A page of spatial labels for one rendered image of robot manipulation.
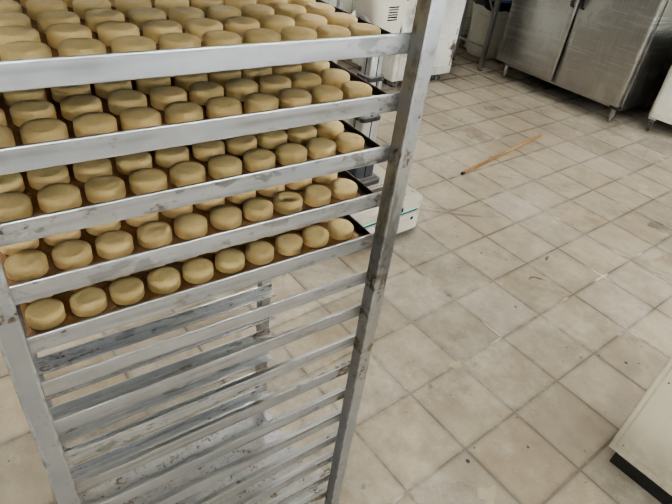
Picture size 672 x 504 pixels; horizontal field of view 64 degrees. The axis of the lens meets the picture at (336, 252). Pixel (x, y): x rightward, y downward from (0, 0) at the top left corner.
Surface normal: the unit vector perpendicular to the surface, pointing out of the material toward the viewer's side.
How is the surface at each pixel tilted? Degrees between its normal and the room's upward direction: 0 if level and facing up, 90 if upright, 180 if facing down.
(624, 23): 90
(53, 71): 90
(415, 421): 0
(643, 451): 90
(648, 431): 90
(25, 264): 0
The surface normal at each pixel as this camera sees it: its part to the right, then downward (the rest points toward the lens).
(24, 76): 0.55, 0.54
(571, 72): -0.78, 0.29
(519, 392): 0.11, -0.80
